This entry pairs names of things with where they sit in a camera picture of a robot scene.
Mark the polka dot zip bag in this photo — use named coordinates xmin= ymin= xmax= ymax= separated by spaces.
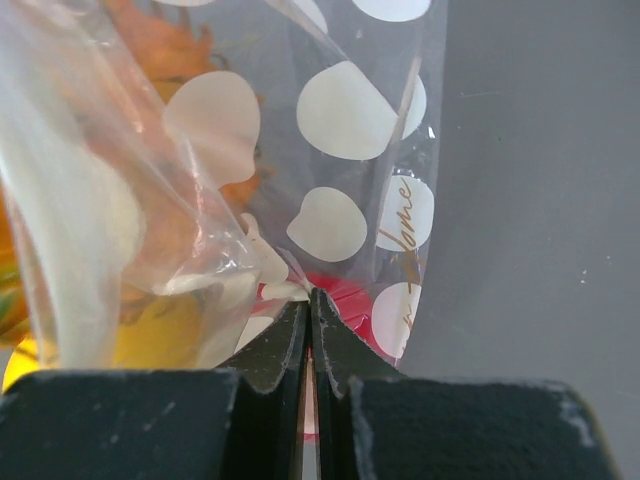
xmin=1 ymin=1 xmax=448 ymax=386

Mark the red pepper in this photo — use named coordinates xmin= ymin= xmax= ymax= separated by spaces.
xmin=258 ymin=272 xmax=399 ymax=367

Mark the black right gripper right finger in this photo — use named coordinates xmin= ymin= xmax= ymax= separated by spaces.
xmin=309 ymin=289 xmax=620 ymax=479

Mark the orange pineapple with green leaves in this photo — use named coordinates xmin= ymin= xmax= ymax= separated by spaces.
xmin=1 ymin=1 xmax=261 ymax=363

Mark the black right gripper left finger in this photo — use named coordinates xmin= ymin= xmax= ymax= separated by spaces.
xmin=1 ymin=302 xmax=308 ymax=479

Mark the yellow lemon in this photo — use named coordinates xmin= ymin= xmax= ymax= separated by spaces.
xmin=113 ymin=294 xmax=202 ymax=369

